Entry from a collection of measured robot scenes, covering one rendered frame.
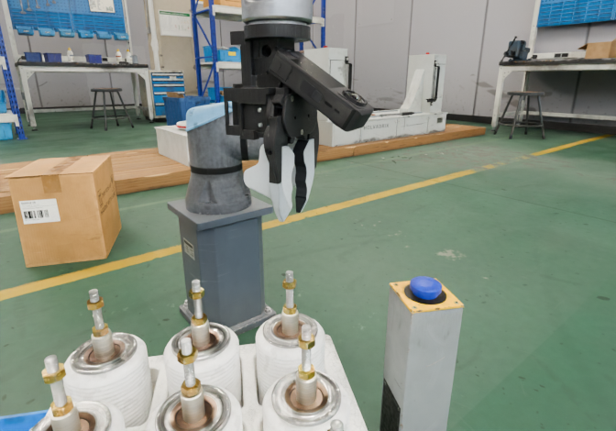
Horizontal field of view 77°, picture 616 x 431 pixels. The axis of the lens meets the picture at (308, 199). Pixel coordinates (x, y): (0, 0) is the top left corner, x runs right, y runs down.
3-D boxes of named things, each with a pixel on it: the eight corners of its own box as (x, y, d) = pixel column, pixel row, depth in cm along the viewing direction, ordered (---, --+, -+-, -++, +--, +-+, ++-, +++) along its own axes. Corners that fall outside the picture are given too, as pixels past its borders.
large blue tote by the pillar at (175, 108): (164, 127, 487) (160, 96, 475) (194, 124, 513) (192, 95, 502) (181, 130, 451) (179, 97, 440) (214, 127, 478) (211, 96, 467)
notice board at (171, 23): (160, 35, 582) (158, 9, 571) (192, 37, 611) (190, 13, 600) (160, 35, 580) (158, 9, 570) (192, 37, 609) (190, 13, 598)
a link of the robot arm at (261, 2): (324, -15, 42) (284, -33, 35) (324, 31, 43) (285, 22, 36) (268, -7, 45) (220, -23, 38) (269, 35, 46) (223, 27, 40)
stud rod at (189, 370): (185, 403, 39) (178, 341, 37) (192, 397, 40) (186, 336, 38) (192, 408, 39) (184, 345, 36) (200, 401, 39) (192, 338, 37)
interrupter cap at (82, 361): (94, 386, 44) (93, 381, 44) (57, 362, 47) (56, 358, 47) (150, 348, 50) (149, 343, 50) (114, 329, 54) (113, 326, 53)
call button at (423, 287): (403, 290, 52) (404, 276, 51) (431, 287, 53) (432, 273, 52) (417, 306, 48) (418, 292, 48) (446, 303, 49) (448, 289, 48)
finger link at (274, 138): (282, 180, 45) (287, 104, 44) (295, 182, 44) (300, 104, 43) (258, 183, 41) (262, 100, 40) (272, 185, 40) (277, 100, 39)
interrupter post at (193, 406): (183, 430, 38) (181, 403, 37) (181, 412, 40) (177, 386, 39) (208, 421, 39) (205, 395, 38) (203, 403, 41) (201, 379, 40)
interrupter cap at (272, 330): (299, 310, 58) (299, 306, 58) (328, 337, 52) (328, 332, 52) (253, 326, 54) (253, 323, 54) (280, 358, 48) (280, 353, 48)
